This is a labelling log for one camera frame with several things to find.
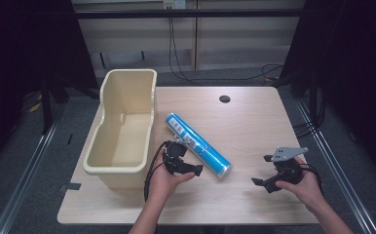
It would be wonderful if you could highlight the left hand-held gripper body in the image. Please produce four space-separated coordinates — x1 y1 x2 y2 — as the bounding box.
162 135 197 176

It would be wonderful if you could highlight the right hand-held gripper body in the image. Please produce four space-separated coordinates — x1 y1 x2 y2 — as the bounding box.
270 146 309 185

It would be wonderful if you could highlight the blue cylindrical tube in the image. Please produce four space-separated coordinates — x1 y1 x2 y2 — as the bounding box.
165 112 233 179

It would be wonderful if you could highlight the cream plastic bin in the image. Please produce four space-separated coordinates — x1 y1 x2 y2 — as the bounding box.
82 68 158 190

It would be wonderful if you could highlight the person's right hand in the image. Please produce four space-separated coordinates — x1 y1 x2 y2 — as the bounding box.
275 155 324 214

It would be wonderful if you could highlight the person's left hand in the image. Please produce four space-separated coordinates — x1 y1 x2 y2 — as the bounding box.
146 147 197 205

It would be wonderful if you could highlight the black tape piece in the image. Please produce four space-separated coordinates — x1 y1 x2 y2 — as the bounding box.
57 181 82 192

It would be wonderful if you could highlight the black curtain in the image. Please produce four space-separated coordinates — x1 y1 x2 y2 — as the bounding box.
272 0 376 183
0 0 100 183

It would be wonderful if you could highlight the black metal stand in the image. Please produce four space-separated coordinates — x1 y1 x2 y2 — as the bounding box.
39 76 55 135

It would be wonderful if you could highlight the black horizontal bar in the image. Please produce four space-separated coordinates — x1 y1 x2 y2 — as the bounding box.
74 9 305 20

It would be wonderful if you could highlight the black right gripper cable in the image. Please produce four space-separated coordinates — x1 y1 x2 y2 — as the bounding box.
298 162 324 197

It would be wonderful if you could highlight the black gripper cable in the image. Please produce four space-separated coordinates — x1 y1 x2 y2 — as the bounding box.
298 162 324 197
143 141 170 203

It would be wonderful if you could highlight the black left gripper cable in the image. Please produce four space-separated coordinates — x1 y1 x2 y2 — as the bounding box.
143 141 170 203

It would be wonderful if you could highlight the metal floor rail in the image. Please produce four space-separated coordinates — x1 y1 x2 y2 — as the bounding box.
295 99 376 234
0 105 67 234

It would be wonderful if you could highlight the black floor cable bundle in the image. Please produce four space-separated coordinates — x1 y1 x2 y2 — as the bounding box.
292 96 327 138

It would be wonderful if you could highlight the black wall cable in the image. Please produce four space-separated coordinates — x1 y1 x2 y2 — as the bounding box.
168 18 285 83

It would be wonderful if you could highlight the white wall outlet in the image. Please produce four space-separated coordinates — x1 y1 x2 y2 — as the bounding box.
163 0 187 10

